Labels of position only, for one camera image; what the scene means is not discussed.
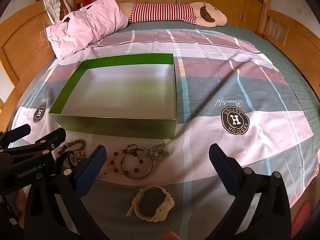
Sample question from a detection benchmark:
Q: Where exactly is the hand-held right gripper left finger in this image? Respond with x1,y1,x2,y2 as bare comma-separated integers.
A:
24,144,110,240

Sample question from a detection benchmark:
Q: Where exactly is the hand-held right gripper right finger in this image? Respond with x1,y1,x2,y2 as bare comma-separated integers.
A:
205,143,292,240

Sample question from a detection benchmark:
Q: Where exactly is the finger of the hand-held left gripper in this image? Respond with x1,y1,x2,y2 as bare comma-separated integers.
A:
30,127,67,155
0,124,32,147

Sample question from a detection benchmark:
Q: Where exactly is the brown wooden bead bracelet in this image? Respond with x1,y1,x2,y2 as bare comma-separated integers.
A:
56,140,87,161

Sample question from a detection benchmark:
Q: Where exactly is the black wristwatch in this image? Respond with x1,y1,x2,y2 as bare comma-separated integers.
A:
58,151,81,171

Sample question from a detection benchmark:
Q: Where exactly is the red bead bracelet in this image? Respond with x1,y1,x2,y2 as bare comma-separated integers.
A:
112,149,145,176

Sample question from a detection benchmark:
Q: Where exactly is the silver metal bangle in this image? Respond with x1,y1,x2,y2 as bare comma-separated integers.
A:
122,152,154,180

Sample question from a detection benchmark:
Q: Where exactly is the white plastic wristwatch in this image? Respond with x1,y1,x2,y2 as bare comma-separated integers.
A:
126,185,175,222

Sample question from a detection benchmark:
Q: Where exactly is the green cardboard box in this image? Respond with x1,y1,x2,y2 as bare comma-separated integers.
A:
49,53,178,139

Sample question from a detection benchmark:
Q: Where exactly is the wooden headboard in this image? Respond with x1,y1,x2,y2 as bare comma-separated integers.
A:
0,0,63,130

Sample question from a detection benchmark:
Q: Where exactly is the red-orange object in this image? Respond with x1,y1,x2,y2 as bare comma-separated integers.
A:
291,201,312,233

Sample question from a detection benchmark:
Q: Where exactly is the pink pillow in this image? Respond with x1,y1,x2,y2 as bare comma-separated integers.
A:
45,0,129,60

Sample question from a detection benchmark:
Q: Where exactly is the white cloth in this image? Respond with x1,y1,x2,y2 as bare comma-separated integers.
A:
42,0,62,22

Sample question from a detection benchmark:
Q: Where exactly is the wooden chair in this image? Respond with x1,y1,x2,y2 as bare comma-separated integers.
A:
58,0,87,16

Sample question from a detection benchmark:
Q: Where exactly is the wooden footboard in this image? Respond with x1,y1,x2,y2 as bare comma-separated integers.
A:
255,7,320,85

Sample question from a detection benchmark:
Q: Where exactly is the striped plush toy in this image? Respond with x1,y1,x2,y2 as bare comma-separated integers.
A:
117,1,228,28

